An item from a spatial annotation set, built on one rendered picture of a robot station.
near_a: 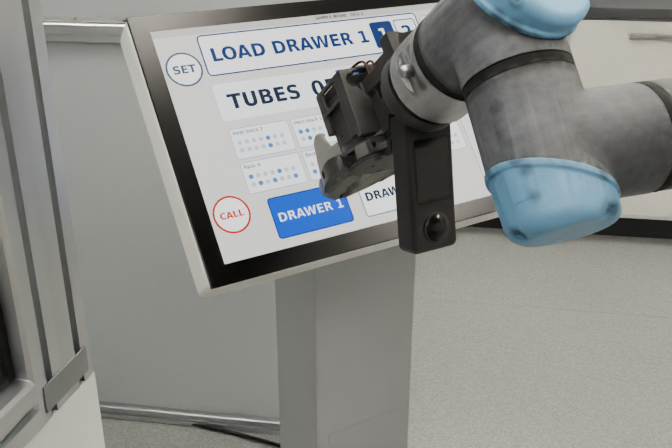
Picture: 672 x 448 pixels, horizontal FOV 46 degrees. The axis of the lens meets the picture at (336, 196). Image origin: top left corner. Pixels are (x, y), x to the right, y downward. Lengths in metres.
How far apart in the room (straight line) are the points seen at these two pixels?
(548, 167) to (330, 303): 0.58
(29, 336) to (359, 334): 0.55
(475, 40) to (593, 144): 0.10
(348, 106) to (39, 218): 0.26
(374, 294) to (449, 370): 1.32
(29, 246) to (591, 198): 0.39
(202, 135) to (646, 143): 0.48
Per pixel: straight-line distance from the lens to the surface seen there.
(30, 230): 0.61
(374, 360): 1.11
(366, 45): 0.98
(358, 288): 1.03
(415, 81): 0.59
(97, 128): 1.86
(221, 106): 0.87
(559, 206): 0.48
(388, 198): 0.90
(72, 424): 0.71
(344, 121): 0.69
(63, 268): 0.66
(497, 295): 2.76
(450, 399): 2.25
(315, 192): 0.86
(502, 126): 0.50
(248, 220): 0.82
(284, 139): 0.87
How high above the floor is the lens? 1.35
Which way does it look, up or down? 23 degrees down
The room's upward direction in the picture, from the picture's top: straight up
